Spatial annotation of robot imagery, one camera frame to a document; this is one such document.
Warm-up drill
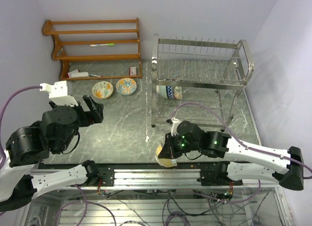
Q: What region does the red pattern blue zigzag bowl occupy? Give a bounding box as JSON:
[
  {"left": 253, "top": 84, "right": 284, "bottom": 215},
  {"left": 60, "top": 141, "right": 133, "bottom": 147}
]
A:
[{"left": 166, "top": 86, "right": 175, "bottom": 99}]

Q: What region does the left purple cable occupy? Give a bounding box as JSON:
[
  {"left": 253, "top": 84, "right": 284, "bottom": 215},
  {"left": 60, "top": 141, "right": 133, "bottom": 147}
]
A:
[{"left": 0, "top": 86, "right": 43, "bottom": 163}]

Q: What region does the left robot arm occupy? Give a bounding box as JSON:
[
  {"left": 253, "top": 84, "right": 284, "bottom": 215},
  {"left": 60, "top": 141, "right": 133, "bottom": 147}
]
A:
[{"left": 0, "top": 95, "right": 114, "bottom": 212}]

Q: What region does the small red white box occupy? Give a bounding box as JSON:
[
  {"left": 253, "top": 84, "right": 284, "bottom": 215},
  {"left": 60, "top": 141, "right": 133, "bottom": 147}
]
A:
[{"left": 129, "top": 67, "right": 137, "bottom": 76}]

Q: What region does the white eraser case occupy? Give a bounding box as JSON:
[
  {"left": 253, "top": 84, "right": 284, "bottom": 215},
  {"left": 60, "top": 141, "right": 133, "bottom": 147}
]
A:
[{"left": 71, "top": 72, "right": 89, "bottom": 78}]

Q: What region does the teal dotted grey bowl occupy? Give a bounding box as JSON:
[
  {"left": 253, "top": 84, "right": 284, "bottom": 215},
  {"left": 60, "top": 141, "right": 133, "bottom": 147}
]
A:
[{"left": 156, "top": 85, "right": 167, "bottom": 99}]

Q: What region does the wooden shelf rack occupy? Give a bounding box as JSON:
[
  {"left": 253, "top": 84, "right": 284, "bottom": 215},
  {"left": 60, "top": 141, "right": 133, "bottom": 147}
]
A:
[{"left": 42, "top": 18, "right": 142, "bottom": 80}]

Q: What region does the steel dish rack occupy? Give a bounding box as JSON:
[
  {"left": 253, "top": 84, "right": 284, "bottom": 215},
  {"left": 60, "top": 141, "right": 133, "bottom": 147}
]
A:
[{"left": 151, "top": 34, "right": 254, "bottom": 131}]

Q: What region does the orange flower green bowl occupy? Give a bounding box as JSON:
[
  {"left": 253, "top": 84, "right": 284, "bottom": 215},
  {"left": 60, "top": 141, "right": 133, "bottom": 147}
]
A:
[{"left": 174, "top": 86, "right": 183, "bottom": 100}]

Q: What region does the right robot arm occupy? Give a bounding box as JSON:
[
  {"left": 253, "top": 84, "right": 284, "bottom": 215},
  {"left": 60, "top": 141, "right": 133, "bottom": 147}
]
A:
[{"left": 156, "top": 118, "right": 304, "bottom": 191}]

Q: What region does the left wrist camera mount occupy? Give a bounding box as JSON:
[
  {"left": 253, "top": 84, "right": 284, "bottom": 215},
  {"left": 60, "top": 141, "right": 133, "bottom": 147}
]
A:
[{"left": 40, "top": 80, "right": 78, "bottom": 107}]

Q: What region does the orange leaf pattern bowl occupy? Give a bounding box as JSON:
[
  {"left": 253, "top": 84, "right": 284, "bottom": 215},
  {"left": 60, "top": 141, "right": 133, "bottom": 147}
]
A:
[{"left": 92, "top": 81, "right": 114, "bottom": 99}]

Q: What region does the green capped marker pen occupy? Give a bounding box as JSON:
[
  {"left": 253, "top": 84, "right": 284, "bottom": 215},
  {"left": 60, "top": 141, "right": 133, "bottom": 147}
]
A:
[{"left": 90, "top": 43, "right": 115, "bottom": 47}]

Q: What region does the aluminium rail frame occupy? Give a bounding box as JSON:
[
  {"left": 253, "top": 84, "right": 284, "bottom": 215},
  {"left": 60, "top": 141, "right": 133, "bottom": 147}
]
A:
[{"left": 15, "top": 163, "right": 293, "bottom": 226}]

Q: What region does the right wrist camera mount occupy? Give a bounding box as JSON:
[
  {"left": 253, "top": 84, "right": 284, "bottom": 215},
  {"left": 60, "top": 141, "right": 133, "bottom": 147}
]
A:
[{"left": 166, "top": 117, "right": 181, "bottom": 138}]

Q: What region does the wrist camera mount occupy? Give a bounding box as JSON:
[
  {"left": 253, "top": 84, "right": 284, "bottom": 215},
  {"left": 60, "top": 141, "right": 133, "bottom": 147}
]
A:
[
  {"left": 40, "top": 80, "right": 78, "bottom": 107},
  {"left": 166, "top": 117, "right": 181, "bottom": 138}
]

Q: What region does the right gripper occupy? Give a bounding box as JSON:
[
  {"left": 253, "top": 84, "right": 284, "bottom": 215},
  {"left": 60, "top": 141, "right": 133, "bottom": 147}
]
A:
[{"left": 158, "top": 131, "right": 201, "bottom": 158}]

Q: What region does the yellow sun blue bowl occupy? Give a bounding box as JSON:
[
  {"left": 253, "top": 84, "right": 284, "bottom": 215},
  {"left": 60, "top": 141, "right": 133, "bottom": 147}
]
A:
[{"left": 155, "top": 144, "right": 177, "bottom": 168}]

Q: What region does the blue orange floral bowl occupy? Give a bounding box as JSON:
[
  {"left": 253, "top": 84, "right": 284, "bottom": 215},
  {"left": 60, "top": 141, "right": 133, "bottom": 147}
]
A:
[{"left": 116, "top": 78, "right": 137, "bottom": 96}]

